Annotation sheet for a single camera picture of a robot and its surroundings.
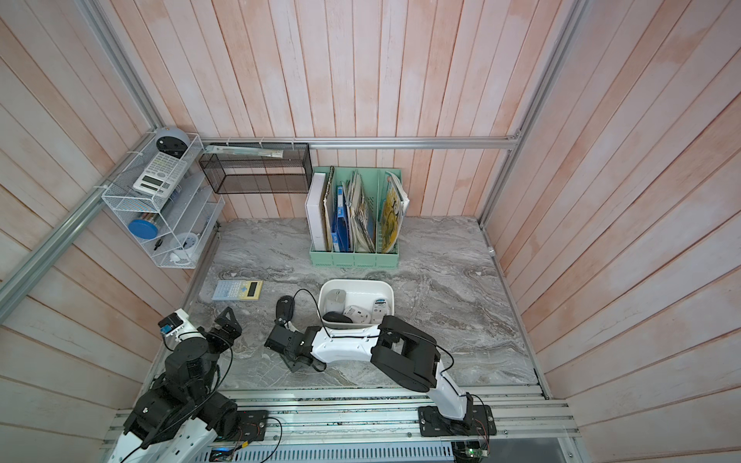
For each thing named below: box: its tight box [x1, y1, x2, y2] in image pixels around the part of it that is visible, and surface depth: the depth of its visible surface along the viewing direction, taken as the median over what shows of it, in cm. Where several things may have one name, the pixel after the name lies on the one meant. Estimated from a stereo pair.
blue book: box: [332, 185, 351, 253], surface depth 100 cm
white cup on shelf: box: [169, 232, 199, 266], surface depth 93 cm
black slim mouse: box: [274, 295, 295, 325], surface depth 96 cm
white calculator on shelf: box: [133, 151, 189, 198], surface depth 79 cm
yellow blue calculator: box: [211, 279, 264, 301], surface depth 100 cm
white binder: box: [304, 172, 328, 252], surface depth 97 cm
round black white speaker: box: [155, 126, 191, 160], surface depth 83 cm
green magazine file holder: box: [309, 166, 402, 270], surface depth 103 cm
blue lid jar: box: [127, 218, 159, 241], surface depth 78 cm
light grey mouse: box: [325, 288, 347, 315], surface depth 97 cm
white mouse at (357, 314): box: [342, 304, 372, 325], surface depth 92 cm
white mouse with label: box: [370, 297, 390, 326], surface depth 93 cm
